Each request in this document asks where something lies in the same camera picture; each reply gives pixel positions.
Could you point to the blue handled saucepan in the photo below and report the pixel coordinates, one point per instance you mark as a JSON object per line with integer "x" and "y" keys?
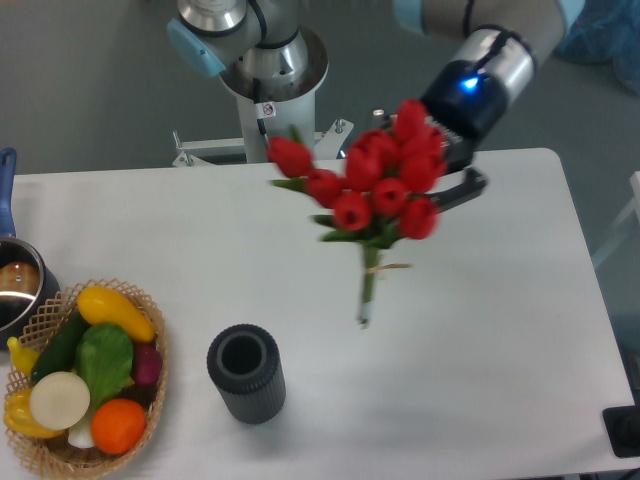
{"x": 26, "y": 281}

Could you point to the black device at table edge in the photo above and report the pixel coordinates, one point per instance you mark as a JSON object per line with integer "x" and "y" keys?
{"x": 622, "y": 426}

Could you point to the white round onion slice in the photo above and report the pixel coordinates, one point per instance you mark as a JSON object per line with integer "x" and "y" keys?
{"x": 59, "y": 401}

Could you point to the white leek stalk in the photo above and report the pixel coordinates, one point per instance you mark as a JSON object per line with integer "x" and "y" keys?
{"x": 80, "y": 435}

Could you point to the white frame at right edge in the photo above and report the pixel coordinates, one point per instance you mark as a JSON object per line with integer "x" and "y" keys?
{"x": 621, "y": 228}

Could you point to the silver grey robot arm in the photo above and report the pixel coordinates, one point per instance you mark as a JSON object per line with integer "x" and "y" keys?
{"x": 503, "y": 46}

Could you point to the yellow banana tip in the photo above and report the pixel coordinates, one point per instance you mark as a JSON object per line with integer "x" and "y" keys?
{"x": 22, "y": 358}

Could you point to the orange fruit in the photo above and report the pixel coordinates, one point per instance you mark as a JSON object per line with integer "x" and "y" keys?
{"x": 118, "y": 425}

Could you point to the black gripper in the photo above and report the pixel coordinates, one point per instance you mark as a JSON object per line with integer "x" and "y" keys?
{"x": 466, "y": 104}

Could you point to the yellow squash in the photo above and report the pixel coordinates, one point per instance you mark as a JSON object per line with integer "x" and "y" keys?
{"x": 100, "y": 305}

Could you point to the blue plastic bag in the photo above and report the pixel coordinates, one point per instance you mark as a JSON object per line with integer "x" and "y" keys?
{"x": 606, "y": 32}

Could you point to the green cucumber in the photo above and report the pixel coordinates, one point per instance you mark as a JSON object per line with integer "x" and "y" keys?
{"x": 60, "y": 352}

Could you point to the red tulip bouquet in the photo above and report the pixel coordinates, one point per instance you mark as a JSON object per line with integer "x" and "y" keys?
{"x": 380, "y": 197}

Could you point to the yellow bell pepper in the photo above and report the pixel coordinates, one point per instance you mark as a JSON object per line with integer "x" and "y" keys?
{"x": 18, "y": 417}

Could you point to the green lettuce leaf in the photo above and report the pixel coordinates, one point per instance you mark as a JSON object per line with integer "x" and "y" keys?
{"x": 104, "y": 359}

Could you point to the purple red onion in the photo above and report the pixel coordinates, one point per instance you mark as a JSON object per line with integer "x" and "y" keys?
{"x": 147, "y": 364}

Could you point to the woven wicker basket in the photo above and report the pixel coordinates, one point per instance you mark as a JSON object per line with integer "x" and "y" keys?
{"x": 54, "y": 458}

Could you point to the dark grey ribbed vase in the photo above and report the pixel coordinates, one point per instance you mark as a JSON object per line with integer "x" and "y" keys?
{"x": 244, "y": 363}

